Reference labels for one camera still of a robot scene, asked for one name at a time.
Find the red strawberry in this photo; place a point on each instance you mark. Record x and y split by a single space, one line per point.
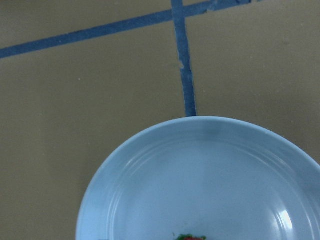
190 237

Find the blue plastic plate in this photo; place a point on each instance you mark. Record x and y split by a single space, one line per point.
212 177

